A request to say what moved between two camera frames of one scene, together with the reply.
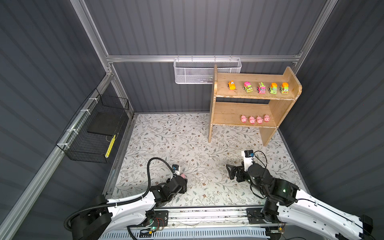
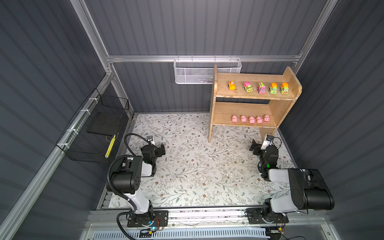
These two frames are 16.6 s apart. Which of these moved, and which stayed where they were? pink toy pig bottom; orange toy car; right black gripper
Moved: right black gripper
Stayed: pink toy pig bottom; orange toy car
